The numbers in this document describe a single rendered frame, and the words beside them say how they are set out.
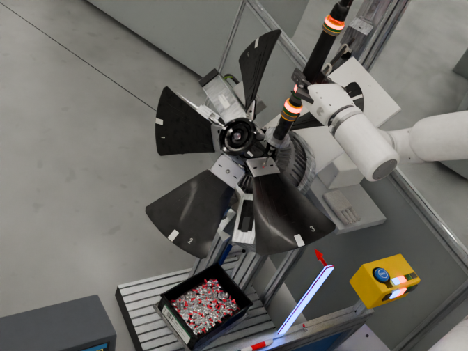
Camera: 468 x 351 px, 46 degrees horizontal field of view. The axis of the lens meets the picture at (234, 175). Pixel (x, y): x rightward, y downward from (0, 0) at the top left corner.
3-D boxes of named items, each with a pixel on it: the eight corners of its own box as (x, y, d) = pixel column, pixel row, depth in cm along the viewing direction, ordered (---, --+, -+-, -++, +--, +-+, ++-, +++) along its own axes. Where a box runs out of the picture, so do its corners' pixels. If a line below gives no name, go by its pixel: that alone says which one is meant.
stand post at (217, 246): (177, 317, 248) (242, 180, 188) (185, 334, 243) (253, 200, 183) (168, 319, 246) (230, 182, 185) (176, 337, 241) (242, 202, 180)
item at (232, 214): (222, 227, 178) (235, 209, 178) (234, 237, 175) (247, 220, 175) (210, 220, 171) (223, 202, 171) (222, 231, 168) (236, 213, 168)
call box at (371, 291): (384, 272, 170) (401, 252, 163) (403, 299, 165) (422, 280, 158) (345, 283, 162) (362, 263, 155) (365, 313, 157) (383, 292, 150)
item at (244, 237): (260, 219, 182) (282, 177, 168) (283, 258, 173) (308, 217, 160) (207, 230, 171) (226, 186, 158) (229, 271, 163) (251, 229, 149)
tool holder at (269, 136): (273, 123, 151) (286, 95, 144) (295, 136, 150) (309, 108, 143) (260, 138, 144) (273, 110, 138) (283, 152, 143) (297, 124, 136)
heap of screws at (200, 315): (209, 278, 167) (212, 271, 164) (239, 314, 161) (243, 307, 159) (160, 307, 154) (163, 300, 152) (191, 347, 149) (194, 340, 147)
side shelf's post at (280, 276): (262, 301, 269) (335, 188, 214) (266, 308, 267) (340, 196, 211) (255, 303, 267) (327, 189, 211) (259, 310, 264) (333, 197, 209)
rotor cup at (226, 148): (253, 122, 167) (234, 103, 157) (287, 144, 159) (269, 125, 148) (224, 159, 167) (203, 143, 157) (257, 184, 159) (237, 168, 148)
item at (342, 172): (338, 156, 224) (349, 136, 217) (359, 184, 215) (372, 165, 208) (305, 161, 215) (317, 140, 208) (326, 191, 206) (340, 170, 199)
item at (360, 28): (347, 35, 193) (358, 13, 188) (364, 44, 192) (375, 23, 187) (338, 44, 186) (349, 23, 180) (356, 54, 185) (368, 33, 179)
